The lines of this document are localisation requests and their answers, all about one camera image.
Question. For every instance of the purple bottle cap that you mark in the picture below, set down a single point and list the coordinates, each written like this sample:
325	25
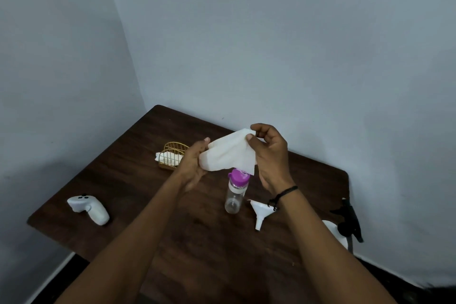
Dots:
239	177

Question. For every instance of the person's left forearm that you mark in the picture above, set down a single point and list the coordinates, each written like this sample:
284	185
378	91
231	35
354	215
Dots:
124	254

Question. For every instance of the clear bottle with purple lid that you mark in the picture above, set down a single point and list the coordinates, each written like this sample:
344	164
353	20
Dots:
233	202

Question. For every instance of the white spray bottle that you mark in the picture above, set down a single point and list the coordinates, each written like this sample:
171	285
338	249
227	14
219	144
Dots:
336	230

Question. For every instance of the dark wooden table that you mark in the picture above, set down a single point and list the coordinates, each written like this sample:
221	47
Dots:
213	250

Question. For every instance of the person's left hand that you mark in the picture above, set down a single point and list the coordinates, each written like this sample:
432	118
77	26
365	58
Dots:
190	168

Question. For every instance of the black wristband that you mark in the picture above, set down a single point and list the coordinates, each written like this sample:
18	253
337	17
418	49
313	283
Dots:
283	195

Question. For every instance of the white napkin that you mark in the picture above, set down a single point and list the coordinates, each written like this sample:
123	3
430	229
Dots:
228	152

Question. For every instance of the black spray nozzle with tube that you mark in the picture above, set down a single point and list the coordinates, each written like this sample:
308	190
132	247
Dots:
351	223

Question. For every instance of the person's right forearm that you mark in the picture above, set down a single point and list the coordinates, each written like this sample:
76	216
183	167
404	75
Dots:
335	254

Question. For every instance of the person's right hand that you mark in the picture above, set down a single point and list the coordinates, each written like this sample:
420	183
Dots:
272	161

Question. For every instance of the white handheld controller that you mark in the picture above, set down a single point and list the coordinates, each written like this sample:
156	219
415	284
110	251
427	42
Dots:
92	209

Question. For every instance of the white plastic funnel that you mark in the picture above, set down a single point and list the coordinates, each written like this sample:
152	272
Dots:
262	207

